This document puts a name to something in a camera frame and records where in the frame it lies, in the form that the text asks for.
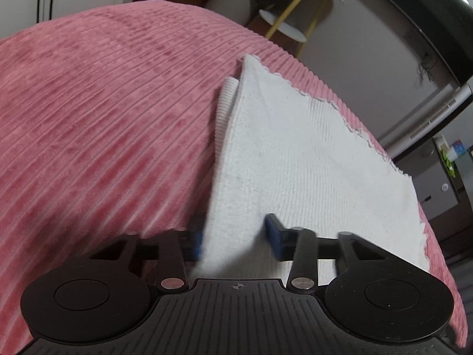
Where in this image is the green packet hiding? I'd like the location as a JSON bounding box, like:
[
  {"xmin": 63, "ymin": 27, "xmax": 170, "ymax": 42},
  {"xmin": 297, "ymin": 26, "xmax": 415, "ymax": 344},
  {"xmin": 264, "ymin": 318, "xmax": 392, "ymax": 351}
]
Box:
[{"xmin": 441, "ymin": 153, "xmax": 459, "ymax": 176}]

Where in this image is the yellow-legged round side table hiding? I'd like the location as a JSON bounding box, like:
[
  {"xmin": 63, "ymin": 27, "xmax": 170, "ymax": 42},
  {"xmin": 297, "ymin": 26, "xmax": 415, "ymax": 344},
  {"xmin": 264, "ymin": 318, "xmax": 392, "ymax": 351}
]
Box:
[{"xmin": 259, "ymin": 0, "xmax": 351, "ymax": 58}]

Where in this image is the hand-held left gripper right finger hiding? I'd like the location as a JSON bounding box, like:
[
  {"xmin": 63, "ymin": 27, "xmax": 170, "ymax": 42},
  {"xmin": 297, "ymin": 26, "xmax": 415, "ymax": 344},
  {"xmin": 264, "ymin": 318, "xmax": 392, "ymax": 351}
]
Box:
[{"xmin": 265, "ymin": 213, "xmax": 392, "ymax": 292}]

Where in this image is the black glossy panel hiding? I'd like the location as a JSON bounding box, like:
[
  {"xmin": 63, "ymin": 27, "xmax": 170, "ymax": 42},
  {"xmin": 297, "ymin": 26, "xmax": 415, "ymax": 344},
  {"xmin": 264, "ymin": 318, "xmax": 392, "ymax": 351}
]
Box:
[{"xmin": 366, "ymin": 0, "xmax": 473, "ymax": 87}]

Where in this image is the pink corduroy blanket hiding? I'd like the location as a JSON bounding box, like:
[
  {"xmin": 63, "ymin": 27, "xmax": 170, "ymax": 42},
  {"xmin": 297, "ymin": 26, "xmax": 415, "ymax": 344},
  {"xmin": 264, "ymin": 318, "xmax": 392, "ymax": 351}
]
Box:
[{"xmin": 0, "ymin": 0, "xmax": 467, "ymax": 355}]

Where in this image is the white round bin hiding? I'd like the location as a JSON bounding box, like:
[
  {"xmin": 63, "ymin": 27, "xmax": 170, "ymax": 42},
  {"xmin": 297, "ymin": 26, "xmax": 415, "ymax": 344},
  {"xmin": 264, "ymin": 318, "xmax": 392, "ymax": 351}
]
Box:
[{"xmin": 204, "ymin": 0, "xmax": 260, "ymax": 27}]

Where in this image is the grey cabinet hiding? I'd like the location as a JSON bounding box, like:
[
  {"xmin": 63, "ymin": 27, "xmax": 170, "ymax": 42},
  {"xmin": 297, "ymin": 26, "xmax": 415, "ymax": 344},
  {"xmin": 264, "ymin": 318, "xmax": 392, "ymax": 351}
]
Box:
[{"xmin": 395, "ymin": 135, "xmax": 462, "ymax": 223}]

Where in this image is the white knit sweater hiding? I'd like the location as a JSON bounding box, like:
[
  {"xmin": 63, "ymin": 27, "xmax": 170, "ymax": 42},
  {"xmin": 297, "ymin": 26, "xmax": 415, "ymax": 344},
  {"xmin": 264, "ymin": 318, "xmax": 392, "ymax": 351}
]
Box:
[{"xmin": 196, "ymin": 54, "xmax": 431, "ymax": 280}]

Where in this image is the white tower fan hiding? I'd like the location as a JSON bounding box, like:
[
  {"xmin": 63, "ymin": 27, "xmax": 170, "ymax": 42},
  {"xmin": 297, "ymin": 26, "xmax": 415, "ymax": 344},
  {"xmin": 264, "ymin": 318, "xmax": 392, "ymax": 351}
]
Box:
[{"xmin": 379, "ymin": 83, "xmax": 473, "ymax": 159}]

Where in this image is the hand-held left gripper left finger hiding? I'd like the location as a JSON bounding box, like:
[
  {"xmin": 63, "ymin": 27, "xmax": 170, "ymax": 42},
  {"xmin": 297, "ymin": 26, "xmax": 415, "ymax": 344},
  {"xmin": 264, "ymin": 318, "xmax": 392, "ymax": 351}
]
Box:
[{"xmin": 90, "ymin": 229, "xmax": 204, "ymax": 292}]

